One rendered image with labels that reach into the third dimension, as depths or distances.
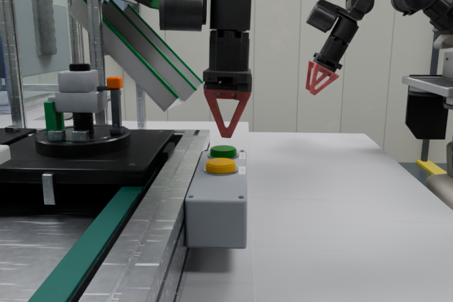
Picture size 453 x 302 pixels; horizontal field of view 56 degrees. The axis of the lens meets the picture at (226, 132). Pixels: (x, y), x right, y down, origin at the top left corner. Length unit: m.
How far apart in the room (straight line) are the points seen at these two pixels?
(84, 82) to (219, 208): 0.29
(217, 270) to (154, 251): 0.18
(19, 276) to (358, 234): 0.44
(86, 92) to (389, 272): 0.47
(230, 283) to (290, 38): 3.46
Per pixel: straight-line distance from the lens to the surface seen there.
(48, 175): 0.58
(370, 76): 4.01
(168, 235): 0.40
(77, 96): 0.66
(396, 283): 0.55
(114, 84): 0.65
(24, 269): 0.47
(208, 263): 0.55
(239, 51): 0.59
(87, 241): 0.43
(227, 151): 0.62
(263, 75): 3.88
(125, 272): 0.36
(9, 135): 0.81
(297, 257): 0.57
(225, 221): 0.48
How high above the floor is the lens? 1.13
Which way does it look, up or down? 13 degrees down
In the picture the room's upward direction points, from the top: straight up
